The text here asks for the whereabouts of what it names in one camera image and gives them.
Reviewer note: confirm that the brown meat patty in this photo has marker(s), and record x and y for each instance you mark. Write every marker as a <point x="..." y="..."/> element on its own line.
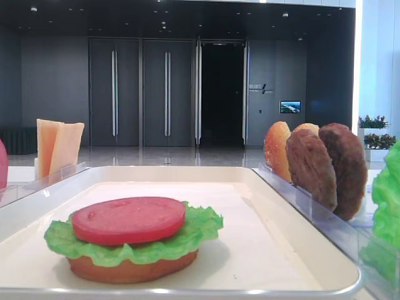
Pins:
<point x="348" y="159"/>
<point x="311" y="167"/>

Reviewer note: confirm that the green lettuce leaf on stack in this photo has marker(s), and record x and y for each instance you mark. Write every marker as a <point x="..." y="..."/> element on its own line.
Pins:
<point x="201" y="224"/>

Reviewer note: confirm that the red tomato slice on stack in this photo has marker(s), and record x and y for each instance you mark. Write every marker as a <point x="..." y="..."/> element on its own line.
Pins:
<point x="132" y="220"/>

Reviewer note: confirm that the pale yellow cheese slice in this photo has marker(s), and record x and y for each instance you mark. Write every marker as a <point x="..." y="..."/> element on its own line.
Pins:
<point x="66" y="146"/>

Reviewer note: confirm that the orange cheese slice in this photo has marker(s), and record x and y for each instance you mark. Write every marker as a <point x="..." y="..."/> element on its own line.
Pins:
<point x="46" y="137"/>

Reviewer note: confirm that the standing red tomato slice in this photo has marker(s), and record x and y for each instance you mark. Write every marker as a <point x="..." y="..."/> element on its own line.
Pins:
<point x="4" y="164"/>

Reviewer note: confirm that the standing green lettuce leaf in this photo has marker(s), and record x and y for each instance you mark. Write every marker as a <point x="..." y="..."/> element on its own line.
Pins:
<point x="386" y="200"/>

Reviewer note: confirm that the open glass door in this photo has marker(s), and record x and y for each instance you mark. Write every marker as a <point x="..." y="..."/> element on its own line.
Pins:
<point x="198" y="96"/>

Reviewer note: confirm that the bun slice near tray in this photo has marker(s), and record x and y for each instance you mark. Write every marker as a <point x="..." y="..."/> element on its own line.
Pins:
<point x="275" y="149"/>

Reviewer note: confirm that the middle double door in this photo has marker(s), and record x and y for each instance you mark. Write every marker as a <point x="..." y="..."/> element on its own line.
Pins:
<point x="167" y="93"/>

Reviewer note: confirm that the double door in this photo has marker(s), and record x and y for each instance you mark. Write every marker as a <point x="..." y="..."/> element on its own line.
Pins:
<point x="167" y="93"/>
<point x="114" y="92"/>

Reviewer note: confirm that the bun slice far right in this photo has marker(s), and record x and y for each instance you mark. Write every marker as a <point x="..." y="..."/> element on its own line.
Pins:
<point x="310" y="126"/>

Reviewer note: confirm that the white rectangular tray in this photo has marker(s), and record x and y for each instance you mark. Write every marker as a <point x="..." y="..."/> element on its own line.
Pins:
<point x="266" y="249"/>

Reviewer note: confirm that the left double door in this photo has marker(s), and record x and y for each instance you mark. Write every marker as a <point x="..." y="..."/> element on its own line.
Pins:
<point x="114" y="92"/>

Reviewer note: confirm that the bottom bun slice in tray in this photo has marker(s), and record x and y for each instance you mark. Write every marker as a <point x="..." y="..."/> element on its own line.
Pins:
<point x="127" y="272"/>

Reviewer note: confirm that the upper flower planter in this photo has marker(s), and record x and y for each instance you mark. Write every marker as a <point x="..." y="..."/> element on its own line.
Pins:
<point x="372" y="125"/>

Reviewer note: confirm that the flower planter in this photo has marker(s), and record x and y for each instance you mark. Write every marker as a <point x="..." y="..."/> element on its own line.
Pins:
<point x="372" y="125"/>
<point x="378" y="146"/>

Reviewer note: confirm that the lower flower planter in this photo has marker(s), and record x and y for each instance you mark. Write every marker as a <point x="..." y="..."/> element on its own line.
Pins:
<point x="378" y="146"/>

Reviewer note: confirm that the wall screen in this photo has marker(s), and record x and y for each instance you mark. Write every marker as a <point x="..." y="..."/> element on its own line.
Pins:
<point x="290" y="107"/>

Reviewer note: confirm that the left long clear rail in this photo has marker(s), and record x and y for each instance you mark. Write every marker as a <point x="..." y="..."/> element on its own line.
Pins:
<point x="15" y="192"/>

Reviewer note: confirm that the long clear rail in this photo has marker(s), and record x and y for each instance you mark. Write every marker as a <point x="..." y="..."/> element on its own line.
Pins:
<point x="15" y="192"/>
<point x="349" y="236"/>

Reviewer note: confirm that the right long clear rail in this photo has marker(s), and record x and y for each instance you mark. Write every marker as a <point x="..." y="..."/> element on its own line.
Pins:
<point x="349" y="236"/>

